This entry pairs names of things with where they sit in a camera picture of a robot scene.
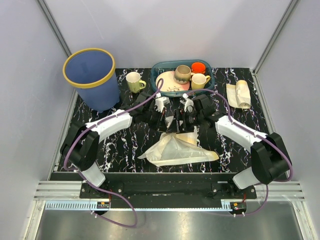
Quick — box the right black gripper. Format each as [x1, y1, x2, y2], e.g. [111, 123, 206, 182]
[166, 109, 204, 135]

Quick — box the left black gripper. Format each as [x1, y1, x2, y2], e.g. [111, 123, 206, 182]
[142, 108, 168, 133]

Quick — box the cream translucent trash bag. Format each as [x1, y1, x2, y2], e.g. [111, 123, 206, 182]
[138, 126, 219, 167]

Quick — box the roll of cream trash bags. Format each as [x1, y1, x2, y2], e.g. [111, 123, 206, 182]
[226, 80, 251, 110]

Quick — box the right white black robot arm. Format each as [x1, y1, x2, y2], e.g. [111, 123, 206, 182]
[172, 93, 292, 199]

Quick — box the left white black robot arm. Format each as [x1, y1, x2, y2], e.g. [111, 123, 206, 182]
[60, 92, 170, 198]

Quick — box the blue trash bin yellow rim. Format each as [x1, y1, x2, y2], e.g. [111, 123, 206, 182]
[62, 48, 120, 112]

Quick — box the cream pink floral plate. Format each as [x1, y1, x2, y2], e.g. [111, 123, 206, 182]
[155, 71, 190, 92]

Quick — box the yellow green ceramic mug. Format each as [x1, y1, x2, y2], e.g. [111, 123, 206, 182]
[125, 72, 147, 94]

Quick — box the pale yellow mug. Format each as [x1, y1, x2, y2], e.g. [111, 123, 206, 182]
[191, 73, 211, 90]

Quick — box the beige brown ceramic mug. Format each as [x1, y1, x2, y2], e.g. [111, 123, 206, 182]
[174, 65, 193, 84]

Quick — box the teal plastic basket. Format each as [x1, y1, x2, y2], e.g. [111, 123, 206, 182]
[150, 59, 215, 98]

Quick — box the orange cup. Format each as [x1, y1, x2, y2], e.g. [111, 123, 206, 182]
[191, 62, 206, 74]

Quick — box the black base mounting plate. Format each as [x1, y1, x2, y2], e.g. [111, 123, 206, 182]
[79, 172, 258, 201]

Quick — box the right connector box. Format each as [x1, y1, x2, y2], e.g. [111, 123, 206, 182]
[230, 201, 247, 215]

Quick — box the connector box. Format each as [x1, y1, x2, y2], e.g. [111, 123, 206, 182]
[230, 201, 247, 215]
[96, 201, 110, 211]

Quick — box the left connector box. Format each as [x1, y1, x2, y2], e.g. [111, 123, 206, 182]
[96, 201, 110, 211]

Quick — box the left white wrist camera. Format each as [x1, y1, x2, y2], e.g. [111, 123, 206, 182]
[155, 96, 170, 113]

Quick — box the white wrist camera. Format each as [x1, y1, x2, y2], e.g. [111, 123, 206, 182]
[180, 93, 194, 113]
[155, 96, 170, 113]

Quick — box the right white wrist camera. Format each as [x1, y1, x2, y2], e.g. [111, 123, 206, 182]
[180, 93, 194, 113]

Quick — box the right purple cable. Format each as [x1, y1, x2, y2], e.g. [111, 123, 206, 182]
[184, 89, 293, 217]

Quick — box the purple cable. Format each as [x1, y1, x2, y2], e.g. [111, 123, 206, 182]
[62, 77, 165, 228]
[184, 89, 293, 217]

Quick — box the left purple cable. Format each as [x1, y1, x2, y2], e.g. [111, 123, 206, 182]
[62, 77, 165, 228]

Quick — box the aluminium frame rail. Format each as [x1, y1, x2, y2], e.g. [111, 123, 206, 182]
[33, 181, 305, 202]

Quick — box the perforated cable duct strip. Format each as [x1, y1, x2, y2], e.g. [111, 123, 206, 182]
[45, 200, 231, 212]

